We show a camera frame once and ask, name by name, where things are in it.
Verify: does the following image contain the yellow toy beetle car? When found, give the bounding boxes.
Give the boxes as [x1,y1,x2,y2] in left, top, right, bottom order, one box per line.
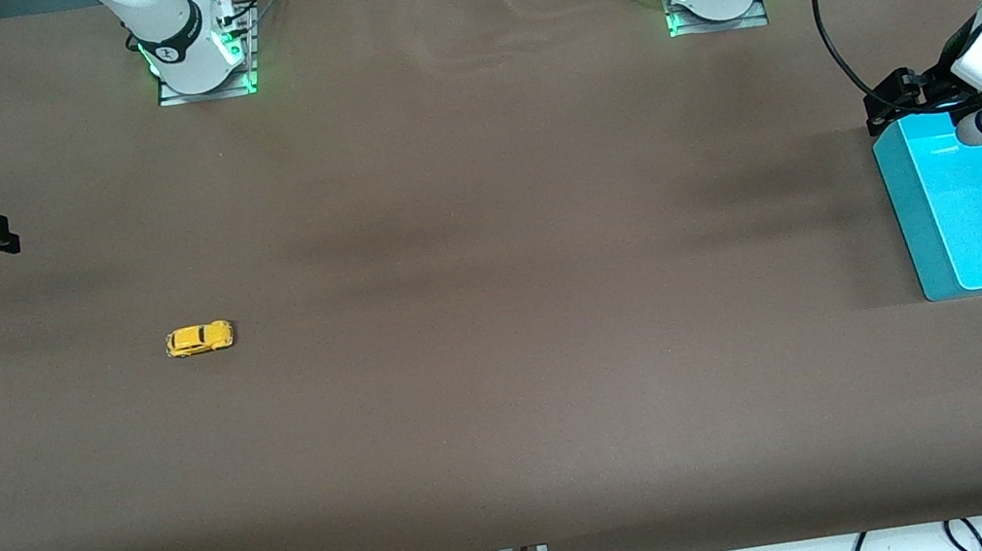
[163,318,237,360]

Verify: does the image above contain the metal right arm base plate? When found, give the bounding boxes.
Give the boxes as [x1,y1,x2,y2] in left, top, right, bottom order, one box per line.
[144,2,264,110]

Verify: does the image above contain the brown table cover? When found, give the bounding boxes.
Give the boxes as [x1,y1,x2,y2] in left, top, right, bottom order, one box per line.
[0,0,982,551]

